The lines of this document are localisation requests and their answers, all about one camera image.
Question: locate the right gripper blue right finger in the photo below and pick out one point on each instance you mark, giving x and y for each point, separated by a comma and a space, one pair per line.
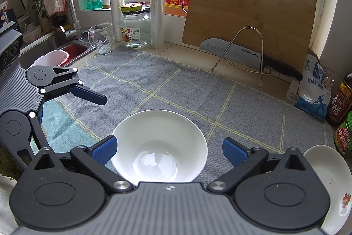
234, 152

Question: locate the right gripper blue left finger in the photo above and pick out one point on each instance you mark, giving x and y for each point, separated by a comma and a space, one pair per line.
104, 150

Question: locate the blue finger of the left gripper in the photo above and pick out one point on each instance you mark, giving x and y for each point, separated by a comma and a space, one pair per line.
88, 94

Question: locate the white bowl pink flowers front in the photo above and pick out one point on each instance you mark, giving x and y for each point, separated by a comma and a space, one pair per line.
159, 146

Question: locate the teal cloth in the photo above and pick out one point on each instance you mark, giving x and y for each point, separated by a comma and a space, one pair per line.
63, 129

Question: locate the red white basin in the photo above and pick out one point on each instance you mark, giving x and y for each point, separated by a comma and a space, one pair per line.
61, 56

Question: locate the grey checked cloth mat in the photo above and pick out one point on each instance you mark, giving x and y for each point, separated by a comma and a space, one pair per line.
227, 103

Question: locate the clear drinking glass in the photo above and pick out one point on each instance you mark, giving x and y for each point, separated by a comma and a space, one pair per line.
102, 38

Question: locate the steel sink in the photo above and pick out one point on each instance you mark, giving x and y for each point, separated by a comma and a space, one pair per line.
47, 43

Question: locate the glass jar with lid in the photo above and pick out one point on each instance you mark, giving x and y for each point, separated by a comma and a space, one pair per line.
134, 25

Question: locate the blue white salt bag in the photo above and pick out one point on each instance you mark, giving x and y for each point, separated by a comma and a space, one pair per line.
311, 94

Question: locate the plastic bag roll short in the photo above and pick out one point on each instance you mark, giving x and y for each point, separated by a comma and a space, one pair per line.
115, 6

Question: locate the white plate left fruit print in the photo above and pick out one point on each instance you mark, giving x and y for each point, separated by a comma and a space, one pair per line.
334, 173

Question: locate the green lid mushroom sauce jar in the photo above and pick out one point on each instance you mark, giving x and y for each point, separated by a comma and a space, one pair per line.
343, 137

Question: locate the metal binder clips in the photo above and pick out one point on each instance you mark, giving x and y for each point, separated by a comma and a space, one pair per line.
328, 79

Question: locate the dark vinegar bottle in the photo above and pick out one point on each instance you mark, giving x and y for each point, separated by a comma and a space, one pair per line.
340, 102

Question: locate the bamboo cutting board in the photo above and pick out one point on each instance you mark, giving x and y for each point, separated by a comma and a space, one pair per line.
282, 29

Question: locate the plastic wrap roll tall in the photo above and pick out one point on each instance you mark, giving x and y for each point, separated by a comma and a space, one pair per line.
157, 30

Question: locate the kitchen cleaver black handle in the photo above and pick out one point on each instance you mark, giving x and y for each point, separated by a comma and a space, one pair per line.
216, 46

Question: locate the metal wire rack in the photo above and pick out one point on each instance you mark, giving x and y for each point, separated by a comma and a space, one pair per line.
244, 56

